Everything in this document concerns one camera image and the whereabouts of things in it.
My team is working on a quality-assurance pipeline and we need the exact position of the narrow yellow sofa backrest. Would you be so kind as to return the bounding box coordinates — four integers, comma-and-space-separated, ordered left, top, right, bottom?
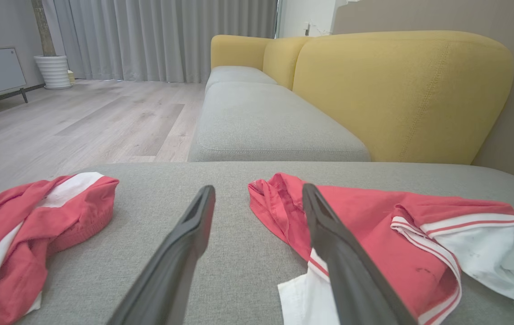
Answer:
263, 37, 313, 90

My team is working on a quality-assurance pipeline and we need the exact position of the yellow sofa armrest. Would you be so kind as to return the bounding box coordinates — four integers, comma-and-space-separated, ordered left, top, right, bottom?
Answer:
210, 35, 273, 71

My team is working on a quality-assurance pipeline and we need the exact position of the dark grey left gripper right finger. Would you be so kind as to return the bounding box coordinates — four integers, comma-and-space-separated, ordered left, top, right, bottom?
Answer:
302, 183, 418, 325

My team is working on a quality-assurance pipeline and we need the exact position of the brown plant trunk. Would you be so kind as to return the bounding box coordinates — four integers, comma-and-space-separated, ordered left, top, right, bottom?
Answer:
31, 0, 56, 57

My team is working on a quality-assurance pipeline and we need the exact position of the white ribbed plant pot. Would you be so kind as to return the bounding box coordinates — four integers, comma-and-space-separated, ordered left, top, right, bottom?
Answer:
34, 55, 72, 90

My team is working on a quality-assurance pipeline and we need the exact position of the red garment with lettering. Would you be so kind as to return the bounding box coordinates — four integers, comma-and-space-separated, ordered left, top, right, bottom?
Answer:
0, 172, 120, 325

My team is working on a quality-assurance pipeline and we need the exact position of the long grey sofa seat cushion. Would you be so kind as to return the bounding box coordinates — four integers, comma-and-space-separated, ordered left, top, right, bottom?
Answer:
188, 81, 371, 163

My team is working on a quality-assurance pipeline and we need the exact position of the short grey sofa seat cushion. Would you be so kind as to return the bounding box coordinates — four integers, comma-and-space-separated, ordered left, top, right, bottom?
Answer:
205, 66, 278, 93

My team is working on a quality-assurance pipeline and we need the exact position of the red jersey white striped trim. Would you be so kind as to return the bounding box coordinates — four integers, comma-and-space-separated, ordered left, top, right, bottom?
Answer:
248, 172, 514, 325

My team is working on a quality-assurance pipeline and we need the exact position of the large grey sofa ottoman cushion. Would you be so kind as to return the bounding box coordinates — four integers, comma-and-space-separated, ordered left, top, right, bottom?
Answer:
0, 161, 514, 325

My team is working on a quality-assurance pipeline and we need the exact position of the grey pleated curtain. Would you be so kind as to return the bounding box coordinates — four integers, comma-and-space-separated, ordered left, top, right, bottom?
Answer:
42, 0, 279, 84

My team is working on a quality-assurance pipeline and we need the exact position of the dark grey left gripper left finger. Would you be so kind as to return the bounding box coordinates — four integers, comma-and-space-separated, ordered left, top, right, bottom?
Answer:
106, 185, 216, 325

